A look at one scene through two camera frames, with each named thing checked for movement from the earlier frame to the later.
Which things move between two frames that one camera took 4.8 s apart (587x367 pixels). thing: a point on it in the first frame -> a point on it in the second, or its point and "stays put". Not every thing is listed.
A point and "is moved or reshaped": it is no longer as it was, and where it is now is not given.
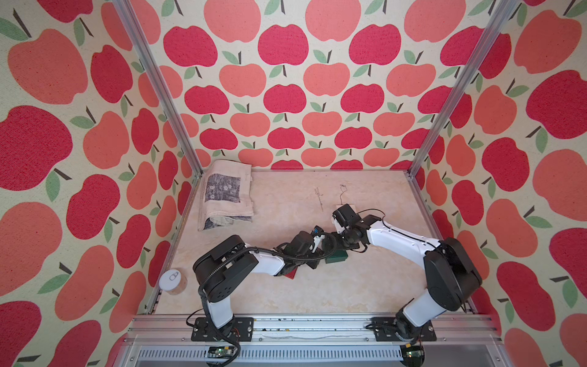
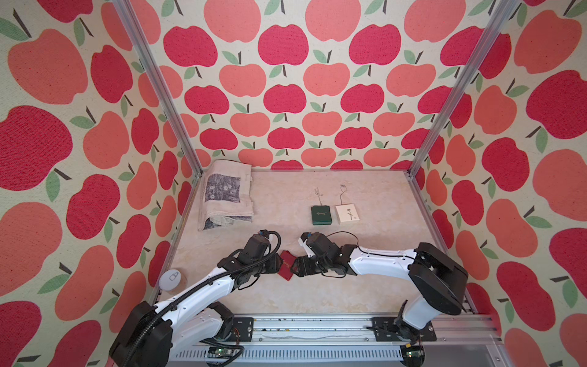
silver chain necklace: [319, 194] stays put
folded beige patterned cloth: [225, 196] stays put
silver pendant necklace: [343, 188] stays put
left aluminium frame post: [152, 69] stays put
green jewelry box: [337, 255] is moved or reshaped
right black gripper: [354, 246] -> [302, 266]
